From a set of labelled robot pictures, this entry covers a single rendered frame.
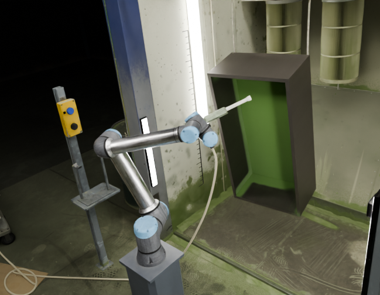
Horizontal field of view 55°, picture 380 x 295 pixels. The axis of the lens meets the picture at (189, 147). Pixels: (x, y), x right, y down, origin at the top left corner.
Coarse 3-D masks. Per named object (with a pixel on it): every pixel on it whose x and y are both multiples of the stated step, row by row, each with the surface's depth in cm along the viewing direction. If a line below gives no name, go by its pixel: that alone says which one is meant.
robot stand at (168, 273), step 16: (160, 240) 253; (128, 256) 241; (176, 256) 236; (128, 272) 239; (144, 272) 227; (160, 272) 225; (176, 272) 239; (144, 288) 231; (160, 288) 231; (176, 288) 243
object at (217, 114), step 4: (248, 96) 237; (244, 100) 237; (248, 100) 237; (232, 104) 238; (236, 104) 237; (240, 104) 238; (220, 108) 239; (224, 108) 236; (228, 108) 237; (212, 112) 239; (216, 112) 237; (220, 112) 237; (224, 112) 237; (204, 116) 239; (208, 116) 237; (212, 116) 237; (216, 116) 237; (220, 116) 237; (204, 120) 238; (208, 120) 237; (212, 120) 237; (184, 124) 239; (212, 148) 243
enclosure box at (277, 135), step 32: (224, 64) 261; (256, 64) 249; (288, 64) 238; (224, 96) 280; (256, 96) 288; (288, 96) 229; (224, 128) 288; (256, 128) 308; (288, 128) 288; (256, 160) 331; (288, 160) 309; (256, 192) 322; (288, 192) 313
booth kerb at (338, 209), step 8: (312, 200) 364; (320, 200) 358; (328, 208) 354; (336, 208) 349; (344, 208) 343; (352, 208) 338; (344, 216) 346; (352, 216) 340; (360, 216) 335; (368, 224) 332
